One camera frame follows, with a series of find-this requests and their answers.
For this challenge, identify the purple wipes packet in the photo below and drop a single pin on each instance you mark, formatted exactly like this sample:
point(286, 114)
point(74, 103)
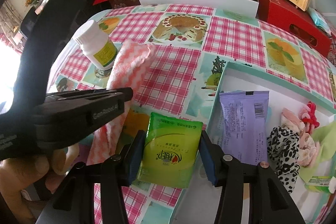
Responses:
point(244, 129)

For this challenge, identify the red box with handle slot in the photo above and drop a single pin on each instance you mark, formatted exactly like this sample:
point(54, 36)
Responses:
point(283, 14)

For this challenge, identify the leopard print scrunchie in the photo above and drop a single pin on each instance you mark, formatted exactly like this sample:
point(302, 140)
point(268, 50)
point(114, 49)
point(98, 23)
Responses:
point(283, 150)

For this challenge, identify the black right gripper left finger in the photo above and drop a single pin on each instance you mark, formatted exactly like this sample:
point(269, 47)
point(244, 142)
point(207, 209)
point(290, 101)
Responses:
point(73, 200)

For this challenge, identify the green tissue pack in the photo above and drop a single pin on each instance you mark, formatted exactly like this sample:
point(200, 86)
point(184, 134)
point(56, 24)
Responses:
point(170, 151)

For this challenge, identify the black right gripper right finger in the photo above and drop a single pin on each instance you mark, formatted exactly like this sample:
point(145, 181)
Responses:
point(269, 202)

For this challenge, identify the person's left hand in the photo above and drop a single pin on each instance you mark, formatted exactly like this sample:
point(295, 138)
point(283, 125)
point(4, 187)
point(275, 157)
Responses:
point(18, 174)

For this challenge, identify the blue wet wipes pack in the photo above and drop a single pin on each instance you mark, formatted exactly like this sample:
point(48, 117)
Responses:
point(318, 20)

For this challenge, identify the pink checkered tablecloth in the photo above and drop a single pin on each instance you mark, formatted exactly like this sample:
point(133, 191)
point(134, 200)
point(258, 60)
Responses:
point(194, 43)

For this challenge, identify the pink white striped towel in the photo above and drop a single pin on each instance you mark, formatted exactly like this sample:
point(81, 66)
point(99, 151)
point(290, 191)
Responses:
point(129, 70)

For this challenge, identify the white pill bottle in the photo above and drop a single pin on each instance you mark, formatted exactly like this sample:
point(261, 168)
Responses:
point(96, 45)

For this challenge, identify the light green cloth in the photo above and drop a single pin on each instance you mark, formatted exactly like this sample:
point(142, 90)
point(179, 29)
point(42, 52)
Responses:
point(325, 136)

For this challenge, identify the white long tray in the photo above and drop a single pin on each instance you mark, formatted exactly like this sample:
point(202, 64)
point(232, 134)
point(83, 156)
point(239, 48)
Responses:
point(245, 7)

